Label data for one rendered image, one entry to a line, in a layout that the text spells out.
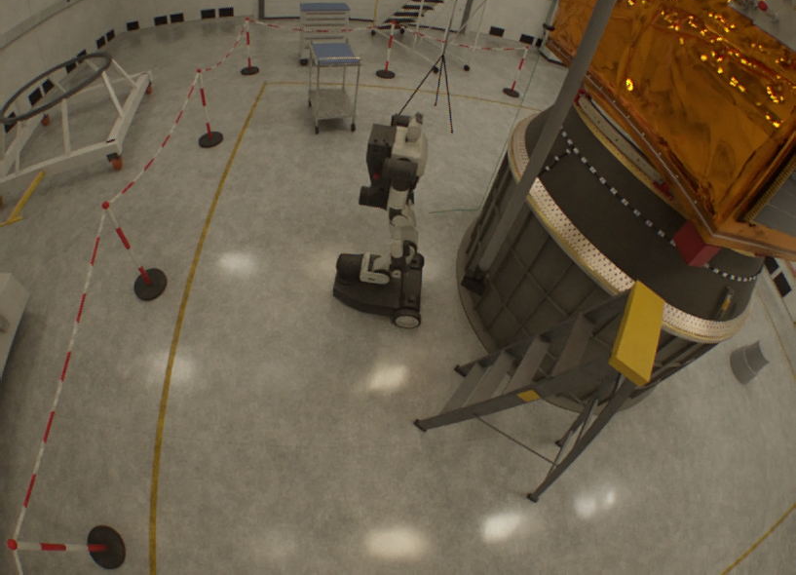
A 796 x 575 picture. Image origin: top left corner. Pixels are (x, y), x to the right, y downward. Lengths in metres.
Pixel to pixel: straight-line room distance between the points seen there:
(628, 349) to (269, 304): 2.34
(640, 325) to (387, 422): 1.67
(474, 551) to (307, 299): 2.10
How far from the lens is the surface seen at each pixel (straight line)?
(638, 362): 1.29
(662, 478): 3.45
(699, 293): 2.17
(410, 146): 1.83
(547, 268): 2.17
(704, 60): 1.73
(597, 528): 2.96
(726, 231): 1.64
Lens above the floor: 2.36
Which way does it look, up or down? 53 degrees down
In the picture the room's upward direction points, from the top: 14 degrees clockwise
